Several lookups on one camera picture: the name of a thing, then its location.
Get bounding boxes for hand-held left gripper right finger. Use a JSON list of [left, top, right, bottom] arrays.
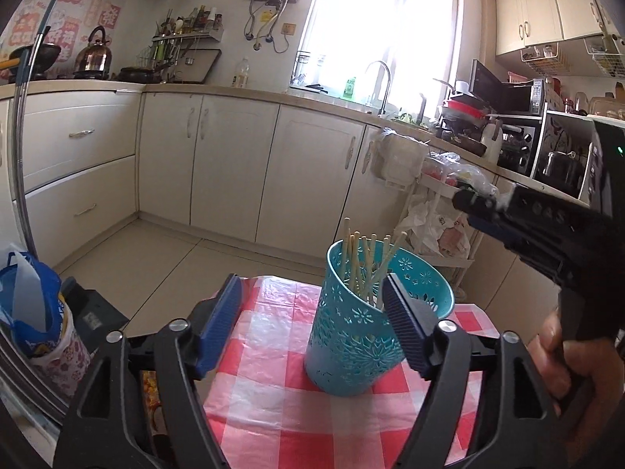
[[382, 274, 570, 469]]

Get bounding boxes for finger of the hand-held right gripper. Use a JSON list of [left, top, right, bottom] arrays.
[[452, 190, 513, 218], [466, 215, 521, 254]]

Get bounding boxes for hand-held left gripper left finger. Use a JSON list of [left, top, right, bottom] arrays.
[[53, 274, 243, 469]]

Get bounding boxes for teal perforated utensil holder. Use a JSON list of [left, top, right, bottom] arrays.
[[304, 239, 456, 397]]

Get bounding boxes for bunch of wooden chopsticks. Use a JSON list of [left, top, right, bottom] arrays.
[[342, 217, 407, 304]]

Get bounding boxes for person's right hand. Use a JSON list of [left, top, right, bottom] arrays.
[[529, 309, 625, 461]]

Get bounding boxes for white storage trolley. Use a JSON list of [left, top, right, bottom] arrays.
[[403, 151, 501, 294]]

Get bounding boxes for pink plastic bag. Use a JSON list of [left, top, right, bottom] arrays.
[[438, 220, 472, 260]]

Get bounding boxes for cream side cabinet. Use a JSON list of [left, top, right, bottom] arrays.
[[464, 234, 562, 338]]

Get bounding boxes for white plastic jug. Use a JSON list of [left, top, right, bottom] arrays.
[[480, 121, 505, 166]]

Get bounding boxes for black toaster oven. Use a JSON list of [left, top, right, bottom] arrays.
[[497, 116, 544, 175]]

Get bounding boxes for white hanging container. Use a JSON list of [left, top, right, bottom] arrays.
[[375, 128, 427, 190]]

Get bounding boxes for red white checked tablecloth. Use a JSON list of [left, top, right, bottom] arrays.
[[202, 276, 495, 469]]

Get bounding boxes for red frying pan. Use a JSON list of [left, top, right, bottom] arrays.
[[438, 97, 490, 125]]

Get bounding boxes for black microwave oven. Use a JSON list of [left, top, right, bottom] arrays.
[[470, 60, 546, 117]]

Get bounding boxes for black box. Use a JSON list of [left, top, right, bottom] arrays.
[[62, 277, 130, 339]]

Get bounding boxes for chrome kitchen faucet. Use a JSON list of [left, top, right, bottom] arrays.
[[362, 60, 393, 115]]

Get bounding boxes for cream kitchen base cabinets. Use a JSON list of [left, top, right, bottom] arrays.
[[0, 82, 430, 267]]

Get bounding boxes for floral print bag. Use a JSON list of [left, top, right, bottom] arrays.
[[27, 310, 95, 397]]

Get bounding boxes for kitchen window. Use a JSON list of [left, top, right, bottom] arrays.
[[297, 0, 462, 120]]

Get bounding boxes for blue white plastic bag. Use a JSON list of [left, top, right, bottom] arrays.
[[0, 251, 65, 358]]

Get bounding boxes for clear plastic bottle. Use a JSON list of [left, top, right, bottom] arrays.
[[233, 57, 251, 90]]

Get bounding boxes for black frying pan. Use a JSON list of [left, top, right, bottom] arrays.
[[118, 65, 163, 85]]

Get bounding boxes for steel mop pole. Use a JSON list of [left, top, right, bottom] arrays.
[[11, 0, 70, 257]]

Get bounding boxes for steel kettle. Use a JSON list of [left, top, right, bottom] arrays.
[[74, 25, 113, 79]]

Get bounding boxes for spice shelf with bottles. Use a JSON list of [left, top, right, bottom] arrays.
[[150, 6, 226, 45]]

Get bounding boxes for black wok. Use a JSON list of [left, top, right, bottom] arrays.
[[9, 43, 63, 80]]

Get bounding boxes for white wire basket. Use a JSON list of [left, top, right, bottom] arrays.
[[582, 33, 625, 78], [519, 43, 561, 77]]

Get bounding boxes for cream wall cabinets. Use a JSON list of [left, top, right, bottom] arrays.
[[495, 0, 625, 58]]

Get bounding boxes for wire dish rack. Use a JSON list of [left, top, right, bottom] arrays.
[[133, 45, 168, 73]]

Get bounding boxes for pink wall stickers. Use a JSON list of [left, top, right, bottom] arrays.
[[9, 0, 124, 65]]

